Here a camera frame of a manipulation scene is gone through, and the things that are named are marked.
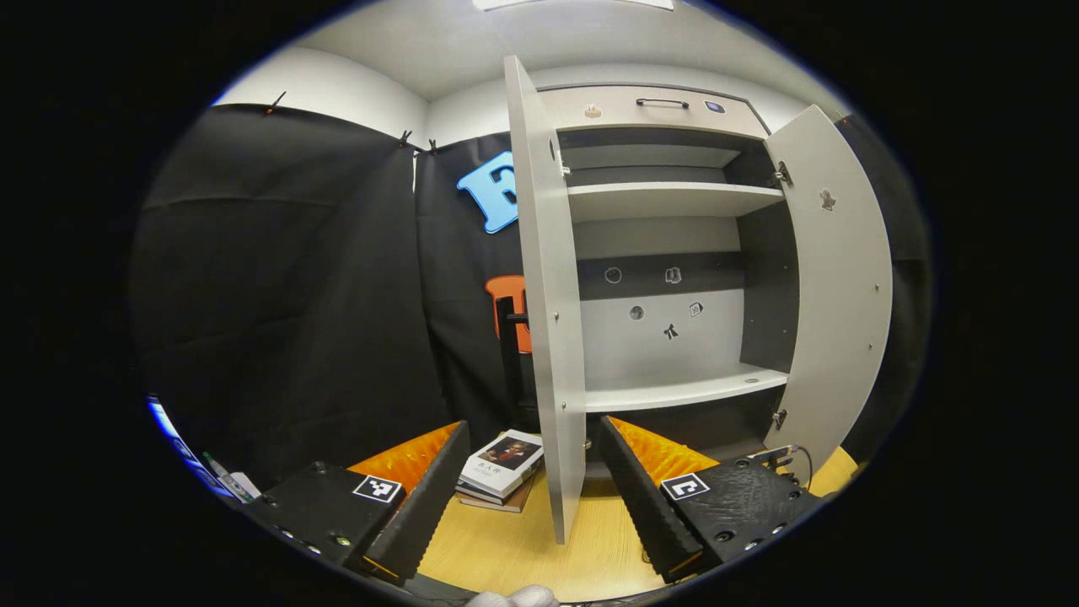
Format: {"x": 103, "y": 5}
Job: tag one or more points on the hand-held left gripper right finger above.
{"x": 645, "y": 506}

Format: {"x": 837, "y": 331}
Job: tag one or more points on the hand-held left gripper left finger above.
{"x": 421, "y": 514}

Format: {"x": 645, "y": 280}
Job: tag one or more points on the grey cabinet door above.
{"x": 843, "y": 295}
{"x": 548, "y": 295}

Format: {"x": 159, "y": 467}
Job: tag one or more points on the grey shoe cabinet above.
{"x": 674, "y": 198}

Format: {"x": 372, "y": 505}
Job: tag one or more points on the brown book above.
{"x": 501, "y": 504}

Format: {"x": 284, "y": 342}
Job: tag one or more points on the white small box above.
{"x": 246, "y": 487}

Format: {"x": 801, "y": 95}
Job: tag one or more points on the green marker pen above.
{"x": 217, "y": 468}

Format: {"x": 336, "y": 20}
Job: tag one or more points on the black backdrop cloth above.
{"x": 295, "y": 295}

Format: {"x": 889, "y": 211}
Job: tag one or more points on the blue white strip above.
{"x": 173, "y": 430}

